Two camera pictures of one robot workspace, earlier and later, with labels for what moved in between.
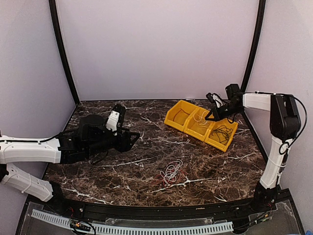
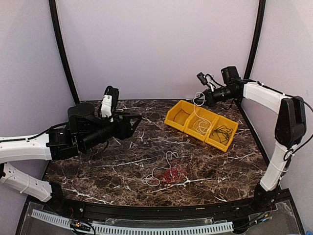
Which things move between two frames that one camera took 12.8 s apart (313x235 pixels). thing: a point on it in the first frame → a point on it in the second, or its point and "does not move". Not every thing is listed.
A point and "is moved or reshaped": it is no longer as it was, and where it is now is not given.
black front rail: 162,212 does not move
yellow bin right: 220,133 does not move
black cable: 223,133 does not move
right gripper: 217,115 → 210,100
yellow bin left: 177,115 does not move
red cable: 181,109 does not move
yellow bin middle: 196,125 does not move
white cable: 171,172 is moved or reshaped
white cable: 201,120 is moved or reshaped
